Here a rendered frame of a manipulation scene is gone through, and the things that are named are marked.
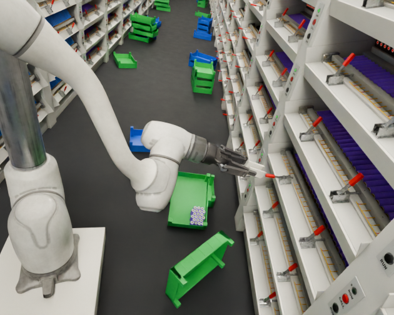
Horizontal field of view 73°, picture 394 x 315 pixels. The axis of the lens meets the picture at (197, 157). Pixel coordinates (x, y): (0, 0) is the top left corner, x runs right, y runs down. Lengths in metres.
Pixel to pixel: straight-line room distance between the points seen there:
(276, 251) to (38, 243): 0.77
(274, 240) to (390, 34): 0.74
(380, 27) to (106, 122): 0.65
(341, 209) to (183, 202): 0.95
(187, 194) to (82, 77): 1.01
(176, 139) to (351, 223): 0.52
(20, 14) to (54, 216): 0.51
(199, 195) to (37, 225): 0.92
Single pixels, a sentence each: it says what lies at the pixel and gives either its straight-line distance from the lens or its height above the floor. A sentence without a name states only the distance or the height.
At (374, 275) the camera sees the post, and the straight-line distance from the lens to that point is 0.63.
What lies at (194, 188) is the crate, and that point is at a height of 0.09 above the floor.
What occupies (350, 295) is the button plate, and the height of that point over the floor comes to 0.67.
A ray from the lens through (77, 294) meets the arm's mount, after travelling 1.01.
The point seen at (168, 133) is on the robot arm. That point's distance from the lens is 0.85.
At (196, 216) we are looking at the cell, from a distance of 1.43.
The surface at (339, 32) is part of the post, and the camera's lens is 1.04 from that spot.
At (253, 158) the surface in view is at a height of 0.35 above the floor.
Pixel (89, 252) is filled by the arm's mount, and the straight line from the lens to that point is 1.09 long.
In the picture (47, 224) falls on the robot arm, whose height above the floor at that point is 0.51.
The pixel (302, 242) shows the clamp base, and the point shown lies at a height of 0.54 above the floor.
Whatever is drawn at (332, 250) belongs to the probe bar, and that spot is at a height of 0.58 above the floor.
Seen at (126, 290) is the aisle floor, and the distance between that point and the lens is 1.29.
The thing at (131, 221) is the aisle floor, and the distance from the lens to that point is 1.48.
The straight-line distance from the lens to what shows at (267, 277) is 1.24.
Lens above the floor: 1.17
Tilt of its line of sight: 37 degrees down
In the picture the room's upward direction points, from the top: 12 degrees clockwise
